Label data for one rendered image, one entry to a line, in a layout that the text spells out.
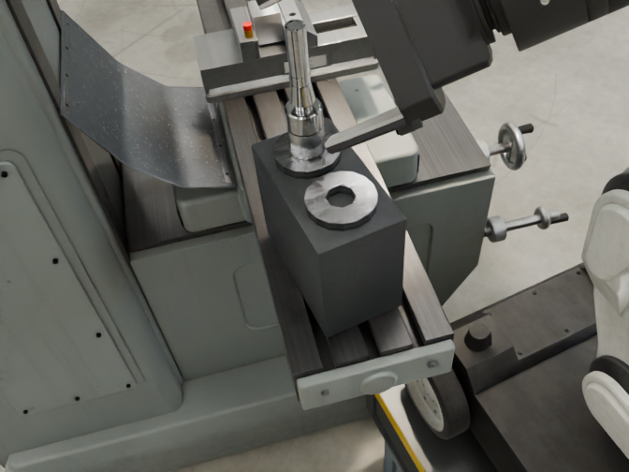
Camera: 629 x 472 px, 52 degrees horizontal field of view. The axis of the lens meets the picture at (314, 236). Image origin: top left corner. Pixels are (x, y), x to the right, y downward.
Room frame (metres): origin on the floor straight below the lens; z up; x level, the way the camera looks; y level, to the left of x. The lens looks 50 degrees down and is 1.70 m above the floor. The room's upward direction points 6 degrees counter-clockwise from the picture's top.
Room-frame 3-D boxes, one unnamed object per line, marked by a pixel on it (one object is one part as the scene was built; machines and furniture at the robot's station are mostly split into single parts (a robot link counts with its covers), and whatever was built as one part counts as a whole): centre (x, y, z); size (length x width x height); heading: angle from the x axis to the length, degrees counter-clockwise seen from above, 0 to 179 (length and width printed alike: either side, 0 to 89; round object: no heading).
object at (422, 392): (0.59, -0.20, 0.50); 0.20 x 0.05 x 0.20; 20
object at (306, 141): (0.64, 0.00, 1.16); 0.05 x 0.05 x 0.06
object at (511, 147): (1.12, -0.46, 0.63); 0.16 x 0.12 x 0.12; 99
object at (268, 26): (1.12, 0.05, 1.03); 0.06 x 0.05 x 0.06; 9
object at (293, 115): (0.64, 0.00, 1.19); 0.05 x 0.05 x 0.01
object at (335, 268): (0.59, -0.02, 1.03); 0.22 x 0.12 x 0.20; 20
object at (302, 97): (0.64, 0.00, 1.25); 0.03 x 0.03 x 0.11
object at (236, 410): (1.00, 0.28, 0.10); 1.20 x 0.60 x 0.20; 99
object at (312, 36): (1.13, -0.01, 1.02); 0.12 x 0.06 x 0.04; 9
